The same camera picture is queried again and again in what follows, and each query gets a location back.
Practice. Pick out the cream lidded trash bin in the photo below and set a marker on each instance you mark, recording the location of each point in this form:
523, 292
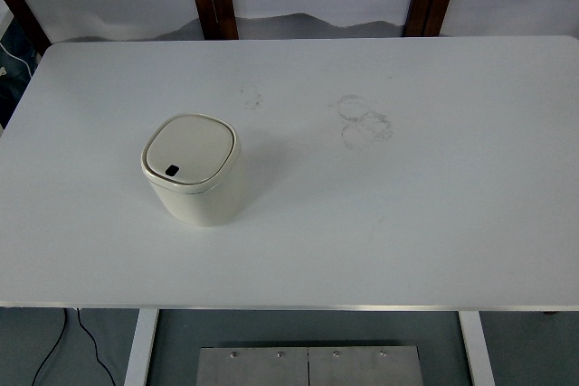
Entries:
199, 205

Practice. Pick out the white table leg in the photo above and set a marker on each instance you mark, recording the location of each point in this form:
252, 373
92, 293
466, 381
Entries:
477, 350
141, 350

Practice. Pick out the white box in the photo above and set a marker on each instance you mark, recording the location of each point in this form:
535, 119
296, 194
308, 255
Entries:
4, 20

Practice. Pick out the grey metal plate with screws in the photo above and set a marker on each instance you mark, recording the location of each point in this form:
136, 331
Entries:
271, 370

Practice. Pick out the dark blue fabric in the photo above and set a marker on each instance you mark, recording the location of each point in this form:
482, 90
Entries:
11, 92

